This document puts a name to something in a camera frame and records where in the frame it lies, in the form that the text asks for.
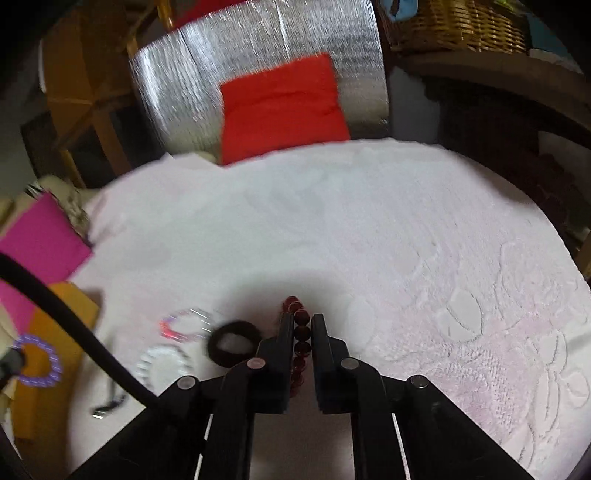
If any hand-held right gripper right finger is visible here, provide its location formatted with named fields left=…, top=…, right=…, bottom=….
left=310, top=314, right=532, bottom=480

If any purple bead bracelet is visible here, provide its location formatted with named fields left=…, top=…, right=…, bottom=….
left=11, top=333, right=63, bottom=388

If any wicker basket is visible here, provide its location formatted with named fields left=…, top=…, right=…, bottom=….
left=381, top=0, right=532, bottom=55

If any pink clear bead bracelet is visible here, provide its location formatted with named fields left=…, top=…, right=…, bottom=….
left=159, top=308, right=215, bottom=341

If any orange cardboard box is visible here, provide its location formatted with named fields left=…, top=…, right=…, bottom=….
left=9, top=281, right=101, bottom=440

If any blue cloth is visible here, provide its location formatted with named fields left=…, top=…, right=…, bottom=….
left=387, top=0, right=419, bottom=21

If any dark wooden side table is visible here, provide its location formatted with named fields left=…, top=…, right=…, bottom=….
left=392, top=48, right=591, bottom=259

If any black cable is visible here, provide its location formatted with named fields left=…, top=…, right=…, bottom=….
left=0, top=253, right=160, bottom=409

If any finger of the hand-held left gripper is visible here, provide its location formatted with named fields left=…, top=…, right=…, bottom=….
left=0, top=348, right=26, bottom=381

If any red cloth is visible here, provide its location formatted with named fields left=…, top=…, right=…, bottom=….
left=168, top=0, right=259, bottom=29

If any black hair tie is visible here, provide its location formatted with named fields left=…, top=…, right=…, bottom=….
left=206, top=320, right=263, bottom=368

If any red bead bracelet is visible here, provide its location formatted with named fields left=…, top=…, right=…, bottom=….
left=277, top=296, right=311, bottom=398

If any white bead bracelet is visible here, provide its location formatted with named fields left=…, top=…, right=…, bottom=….
left=136, top=346, right=194, bottom=389

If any patterned cloth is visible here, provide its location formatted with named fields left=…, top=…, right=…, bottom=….
left=28, top=182, right=93, bottom=245

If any silver insulation sheet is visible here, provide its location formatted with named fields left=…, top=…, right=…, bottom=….
left=128, top=0, right=386, bottom=155

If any pink cushion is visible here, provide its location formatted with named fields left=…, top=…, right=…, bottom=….
left=0, top=191, right=95, bottom=333

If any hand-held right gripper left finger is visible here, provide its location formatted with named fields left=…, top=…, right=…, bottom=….
left=69, top=313, right=296, bottom=480

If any red cushion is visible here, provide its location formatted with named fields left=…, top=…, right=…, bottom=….
left=219, top=53, right=352, bottom=166

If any black hair clip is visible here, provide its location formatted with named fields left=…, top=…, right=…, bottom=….
left=91, top=381, right=127, bottom=420

